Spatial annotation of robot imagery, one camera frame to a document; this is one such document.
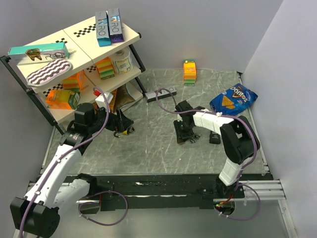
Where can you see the purple toothpaste box standing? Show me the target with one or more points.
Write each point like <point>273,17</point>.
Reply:
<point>115,26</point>

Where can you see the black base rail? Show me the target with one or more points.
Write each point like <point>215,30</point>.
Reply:
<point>159,191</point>

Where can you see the blue toothpaste box standing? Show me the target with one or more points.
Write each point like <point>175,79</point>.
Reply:
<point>102,30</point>

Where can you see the orange box bottom shelf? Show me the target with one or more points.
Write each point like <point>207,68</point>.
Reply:
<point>112,102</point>

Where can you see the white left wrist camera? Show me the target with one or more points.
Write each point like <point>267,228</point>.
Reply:
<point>100,99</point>

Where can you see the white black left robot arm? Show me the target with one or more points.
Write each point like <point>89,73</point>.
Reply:
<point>40,210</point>

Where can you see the orange sponge pack left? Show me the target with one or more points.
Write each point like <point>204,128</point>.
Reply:
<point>74,82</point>

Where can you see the blue Doritos chip bag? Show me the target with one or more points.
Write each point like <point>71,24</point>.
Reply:
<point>234,100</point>

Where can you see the teal toothpaste box lying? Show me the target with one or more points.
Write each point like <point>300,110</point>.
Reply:
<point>38,53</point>

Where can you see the orange green snack box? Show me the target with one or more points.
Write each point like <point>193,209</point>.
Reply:
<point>63,99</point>

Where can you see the toilet paper roll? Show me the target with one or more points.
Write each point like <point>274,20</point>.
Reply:
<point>122,61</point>

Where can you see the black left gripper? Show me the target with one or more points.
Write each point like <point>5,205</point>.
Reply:
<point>119,122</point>

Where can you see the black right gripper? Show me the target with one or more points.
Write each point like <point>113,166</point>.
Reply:
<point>181,135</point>

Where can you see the sponge pack middle shelf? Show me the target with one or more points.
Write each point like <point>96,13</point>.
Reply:
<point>105,68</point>

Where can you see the pink grey striped sponge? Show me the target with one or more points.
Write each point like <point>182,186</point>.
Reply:
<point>49,72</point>

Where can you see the aluminium extrusion rail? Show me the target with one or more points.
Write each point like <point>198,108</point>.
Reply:
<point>267,189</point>

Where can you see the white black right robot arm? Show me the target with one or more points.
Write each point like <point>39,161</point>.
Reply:
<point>238,138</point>

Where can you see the beige black shelf rack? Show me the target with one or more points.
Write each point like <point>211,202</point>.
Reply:
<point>85,52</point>

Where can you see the brown pouch bottom shelf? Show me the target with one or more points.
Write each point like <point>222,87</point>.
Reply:
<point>123,97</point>

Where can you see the silver toothpaste box on table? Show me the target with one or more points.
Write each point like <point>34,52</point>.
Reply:
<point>151,96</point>

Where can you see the sponge pack on table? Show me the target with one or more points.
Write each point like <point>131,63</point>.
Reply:
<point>189,72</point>

